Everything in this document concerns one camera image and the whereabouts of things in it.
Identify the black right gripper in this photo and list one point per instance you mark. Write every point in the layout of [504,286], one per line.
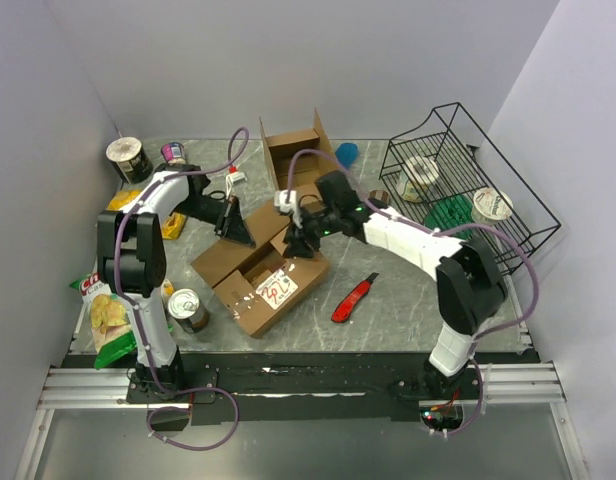
[296,239]

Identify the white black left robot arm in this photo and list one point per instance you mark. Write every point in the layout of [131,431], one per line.
[131,259]

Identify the white Chobani yogurt cup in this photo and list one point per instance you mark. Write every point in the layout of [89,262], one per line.
[490,206]

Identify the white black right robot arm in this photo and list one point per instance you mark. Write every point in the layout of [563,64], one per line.
[470,287]

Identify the white tape roll cup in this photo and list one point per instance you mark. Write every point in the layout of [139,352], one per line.
[417,179]

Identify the green Chuba chips bag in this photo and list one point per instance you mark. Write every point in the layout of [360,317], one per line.
[119,326]

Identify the black wire basket rack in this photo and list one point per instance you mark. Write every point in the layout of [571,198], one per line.
[447,172]

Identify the small orange white cup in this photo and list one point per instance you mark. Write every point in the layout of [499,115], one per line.
[167,290]

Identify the red black box cutter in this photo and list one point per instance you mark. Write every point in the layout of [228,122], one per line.
[345,308]

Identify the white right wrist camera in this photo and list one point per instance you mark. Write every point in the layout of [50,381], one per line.
[286,203]

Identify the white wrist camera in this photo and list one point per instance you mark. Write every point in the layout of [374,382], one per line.
[286,203]
[232,181]

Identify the plain taped cardboard box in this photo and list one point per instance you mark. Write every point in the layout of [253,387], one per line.
[279,150]

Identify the purple yogurt cup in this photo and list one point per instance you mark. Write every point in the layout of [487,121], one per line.
[173,153]

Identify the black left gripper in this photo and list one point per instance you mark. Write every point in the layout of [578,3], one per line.
[233,227]

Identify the aluminium rail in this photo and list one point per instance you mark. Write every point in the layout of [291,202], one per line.
[85,389]

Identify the blue plastic object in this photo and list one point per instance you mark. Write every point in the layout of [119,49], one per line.
[347,153]

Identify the black paper cup white lid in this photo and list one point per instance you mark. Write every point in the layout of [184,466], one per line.
[129,159]

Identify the metal tin can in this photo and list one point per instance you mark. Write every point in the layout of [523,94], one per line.
[185,307]

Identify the labelled cardboard express box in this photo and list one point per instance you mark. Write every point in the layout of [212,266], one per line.
[257,285]

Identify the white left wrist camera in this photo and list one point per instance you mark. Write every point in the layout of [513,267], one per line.
[232,181]

